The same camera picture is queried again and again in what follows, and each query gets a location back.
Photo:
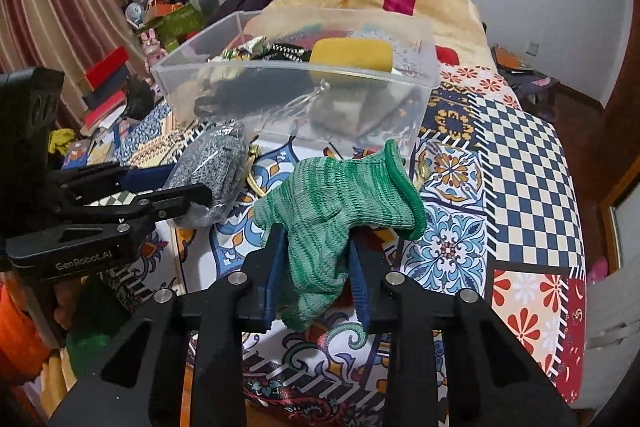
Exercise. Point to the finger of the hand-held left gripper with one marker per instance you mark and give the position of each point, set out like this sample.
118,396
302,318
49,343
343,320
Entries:
185,199
145,177

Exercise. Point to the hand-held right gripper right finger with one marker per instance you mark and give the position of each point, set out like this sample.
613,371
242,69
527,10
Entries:
358,287

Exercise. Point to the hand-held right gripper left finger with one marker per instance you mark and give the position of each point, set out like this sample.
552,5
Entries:
274,279

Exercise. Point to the grey glove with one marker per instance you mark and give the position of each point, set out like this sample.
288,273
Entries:
210,167

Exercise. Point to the green knit glove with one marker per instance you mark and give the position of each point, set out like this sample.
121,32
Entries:
325,207

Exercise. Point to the clear plastic storage box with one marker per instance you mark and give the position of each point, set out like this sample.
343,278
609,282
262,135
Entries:
280,102

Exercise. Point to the yellow green cloth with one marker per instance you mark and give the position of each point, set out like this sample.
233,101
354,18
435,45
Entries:
61,141

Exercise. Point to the stack of books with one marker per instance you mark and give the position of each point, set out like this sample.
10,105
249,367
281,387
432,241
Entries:
102,109

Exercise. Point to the red flat box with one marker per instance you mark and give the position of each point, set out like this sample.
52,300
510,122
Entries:
102,67

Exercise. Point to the pink bunny toy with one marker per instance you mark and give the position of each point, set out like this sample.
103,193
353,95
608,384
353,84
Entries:
152,49

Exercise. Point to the striped curtain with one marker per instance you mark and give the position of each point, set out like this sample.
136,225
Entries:
60,2

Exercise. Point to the green patterned box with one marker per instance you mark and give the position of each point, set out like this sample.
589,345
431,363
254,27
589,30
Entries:
177,24

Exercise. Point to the black white striped cloth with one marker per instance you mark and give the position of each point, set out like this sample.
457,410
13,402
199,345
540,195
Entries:
287,51

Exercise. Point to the colourful patterned bedsheet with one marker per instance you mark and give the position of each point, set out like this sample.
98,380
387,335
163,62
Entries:
520,187

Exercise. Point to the orange cloth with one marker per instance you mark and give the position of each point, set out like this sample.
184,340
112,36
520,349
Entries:
20,337

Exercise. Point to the yellow sponge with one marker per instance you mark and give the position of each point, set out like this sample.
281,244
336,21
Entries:
350,54

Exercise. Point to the pink slipper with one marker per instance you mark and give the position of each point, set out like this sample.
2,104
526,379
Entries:
597,269

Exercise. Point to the dark bedside table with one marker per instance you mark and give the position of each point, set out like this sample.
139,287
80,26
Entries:
530,87

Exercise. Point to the wall socket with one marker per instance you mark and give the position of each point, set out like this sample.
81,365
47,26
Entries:
533,48

